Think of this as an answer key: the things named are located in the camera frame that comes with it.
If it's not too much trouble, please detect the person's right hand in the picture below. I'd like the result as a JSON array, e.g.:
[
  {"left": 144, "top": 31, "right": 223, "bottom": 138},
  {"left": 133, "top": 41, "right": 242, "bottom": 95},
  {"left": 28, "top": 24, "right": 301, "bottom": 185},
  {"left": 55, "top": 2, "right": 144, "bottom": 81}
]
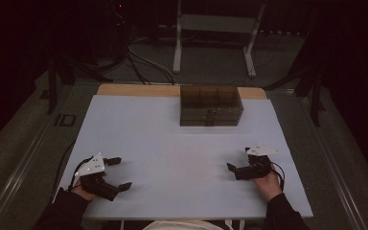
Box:
[{"left": 252, "top": 171, "right": 283, "bottom": 202}]

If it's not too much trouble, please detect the white table mat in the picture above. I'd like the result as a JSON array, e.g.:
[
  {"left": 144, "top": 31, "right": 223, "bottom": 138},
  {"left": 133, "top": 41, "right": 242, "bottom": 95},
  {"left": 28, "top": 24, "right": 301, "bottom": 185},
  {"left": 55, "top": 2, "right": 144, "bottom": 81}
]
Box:
[{"left": 52, "top": 94, "right": 314, "bottom": 220}]

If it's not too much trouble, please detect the brown transparent drawer box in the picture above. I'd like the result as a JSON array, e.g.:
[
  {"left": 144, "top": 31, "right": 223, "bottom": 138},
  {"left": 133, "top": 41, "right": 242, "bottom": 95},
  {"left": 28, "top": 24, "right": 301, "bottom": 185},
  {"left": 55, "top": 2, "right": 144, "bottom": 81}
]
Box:
[{"left": 179, "top": 84, "right": 244, "bottom": 127}]

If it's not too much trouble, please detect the metal floor rail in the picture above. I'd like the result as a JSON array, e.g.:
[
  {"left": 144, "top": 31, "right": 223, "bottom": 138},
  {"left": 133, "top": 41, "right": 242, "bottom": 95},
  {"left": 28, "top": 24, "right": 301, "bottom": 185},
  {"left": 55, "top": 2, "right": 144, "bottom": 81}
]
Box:
[
  {"left": 0, "top": 121, "right": 53, "bottom": 230},
  {"left": 300, "top": 95, "right": 368, "bottom": 230}
]

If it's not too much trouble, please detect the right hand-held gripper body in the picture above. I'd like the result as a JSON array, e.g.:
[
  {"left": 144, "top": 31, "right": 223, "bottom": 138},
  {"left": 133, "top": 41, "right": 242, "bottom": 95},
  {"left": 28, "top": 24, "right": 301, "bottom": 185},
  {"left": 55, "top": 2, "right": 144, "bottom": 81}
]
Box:
[{"left": 234, "top": 145, "right": 280, "bottom": 181}]

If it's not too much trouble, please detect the hand-held gripper cable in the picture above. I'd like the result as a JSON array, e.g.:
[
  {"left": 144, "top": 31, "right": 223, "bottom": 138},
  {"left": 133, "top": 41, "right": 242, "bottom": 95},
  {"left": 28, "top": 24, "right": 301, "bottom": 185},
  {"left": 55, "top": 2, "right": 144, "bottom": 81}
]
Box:
[
  {"left": 68, "top": 155, "right": 94, "bottom": 192},
  {"left": 269, "top": 161, "right": 287, "bottom": 190}
]

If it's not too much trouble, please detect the white floor cable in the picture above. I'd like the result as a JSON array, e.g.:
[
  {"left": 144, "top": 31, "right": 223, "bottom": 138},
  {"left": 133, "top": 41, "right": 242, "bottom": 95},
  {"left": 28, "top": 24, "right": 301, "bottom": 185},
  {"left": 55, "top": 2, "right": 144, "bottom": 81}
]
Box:
[{"left": 127, "top": 46, "right": 177, "bottom": 86}]

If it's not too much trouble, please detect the white metal stand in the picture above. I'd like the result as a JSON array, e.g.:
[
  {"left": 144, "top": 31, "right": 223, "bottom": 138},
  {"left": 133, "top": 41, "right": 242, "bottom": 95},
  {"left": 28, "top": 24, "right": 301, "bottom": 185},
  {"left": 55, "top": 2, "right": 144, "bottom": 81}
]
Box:
[{"left": 172, "top": 0, "right": 266, "bottom": 79}]

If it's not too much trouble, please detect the black tripod stand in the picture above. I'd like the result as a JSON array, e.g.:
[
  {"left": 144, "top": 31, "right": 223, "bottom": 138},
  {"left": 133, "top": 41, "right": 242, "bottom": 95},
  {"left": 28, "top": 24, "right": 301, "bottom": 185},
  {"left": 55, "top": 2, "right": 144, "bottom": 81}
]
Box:
[
  {"left": 46, "top": 57, "right": 113, "bottom": 116},
  {"left": 263, "top": 63, "right": 328, "bottom": 127}
]

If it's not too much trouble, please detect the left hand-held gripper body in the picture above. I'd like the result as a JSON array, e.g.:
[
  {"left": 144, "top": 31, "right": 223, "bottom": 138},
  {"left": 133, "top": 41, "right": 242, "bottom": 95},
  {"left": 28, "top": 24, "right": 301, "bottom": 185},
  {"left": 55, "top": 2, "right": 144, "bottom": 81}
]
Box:
[{"left": 74, "top": 152, "right": 122, "bottom": 202}]

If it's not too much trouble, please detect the person's left hand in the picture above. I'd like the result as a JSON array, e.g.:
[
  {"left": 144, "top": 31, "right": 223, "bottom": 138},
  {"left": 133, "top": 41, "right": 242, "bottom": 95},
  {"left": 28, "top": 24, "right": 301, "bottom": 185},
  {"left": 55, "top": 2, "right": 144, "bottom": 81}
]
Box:
[{"left": 70, "top": 173, "right": 106, "bottom": 202}]

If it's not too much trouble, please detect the black cable beside table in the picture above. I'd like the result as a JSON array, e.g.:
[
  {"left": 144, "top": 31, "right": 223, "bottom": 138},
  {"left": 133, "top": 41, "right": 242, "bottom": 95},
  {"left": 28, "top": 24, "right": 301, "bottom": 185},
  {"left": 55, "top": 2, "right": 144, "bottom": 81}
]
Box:
[{"left": 48, "top": 139, "right": 78, "bottom": 205}]

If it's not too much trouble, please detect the left hand-held gripper cable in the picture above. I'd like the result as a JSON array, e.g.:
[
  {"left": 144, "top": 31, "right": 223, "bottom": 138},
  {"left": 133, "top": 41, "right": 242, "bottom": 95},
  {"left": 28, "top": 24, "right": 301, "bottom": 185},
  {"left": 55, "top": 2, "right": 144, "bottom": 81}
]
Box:
[{"left": 68, "top": 155, "right": 94, "bottom": 192}]

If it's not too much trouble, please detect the right hand-held gripper cable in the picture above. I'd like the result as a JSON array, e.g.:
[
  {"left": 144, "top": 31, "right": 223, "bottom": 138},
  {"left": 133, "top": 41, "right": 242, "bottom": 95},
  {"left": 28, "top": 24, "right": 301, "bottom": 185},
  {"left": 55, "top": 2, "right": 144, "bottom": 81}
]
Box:
[{"left": 269, "top": 161, "right": 287, "bottom": 190}]

